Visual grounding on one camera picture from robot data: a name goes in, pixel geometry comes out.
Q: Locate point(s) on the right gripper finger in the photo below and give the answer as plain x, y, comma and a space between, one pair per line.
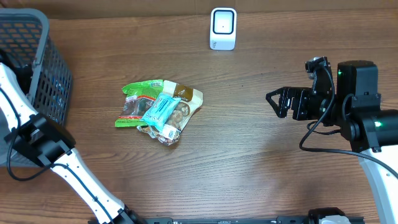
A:
281, 108
280, 96

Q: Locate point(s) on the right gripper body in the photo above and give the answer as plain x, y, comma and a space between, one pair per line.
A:
310, 105

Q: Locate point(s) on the beige nut snack bag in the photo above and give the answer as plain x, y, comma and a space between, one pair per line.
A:
191, 100

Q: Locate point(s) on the green snack bag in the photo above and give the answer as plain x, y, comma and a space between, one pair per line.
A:
140, 96

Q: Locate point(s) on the light blue snack packet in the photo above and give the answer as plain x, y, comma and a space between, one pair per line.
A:
158, 114

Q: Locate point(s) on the blue Oreo cookie pack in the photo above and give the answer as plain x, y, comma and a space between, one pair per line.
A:
59, 92

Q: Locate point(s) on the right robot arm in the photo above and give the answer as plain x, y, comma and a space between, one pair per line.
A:
352, 103

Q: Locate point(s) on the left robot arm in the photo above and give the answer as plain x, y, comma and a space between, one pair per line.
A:
50, 146

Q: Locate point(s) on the white barcode scanner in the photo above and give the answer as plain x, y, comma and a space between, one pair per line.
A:
223, 28

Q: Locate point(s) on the grey plastic shopping basket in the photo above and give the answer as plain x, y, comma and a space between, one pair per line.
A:
25, 37

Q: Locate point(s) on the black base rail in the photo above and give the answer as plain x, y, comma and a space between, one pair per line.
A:
224, 221

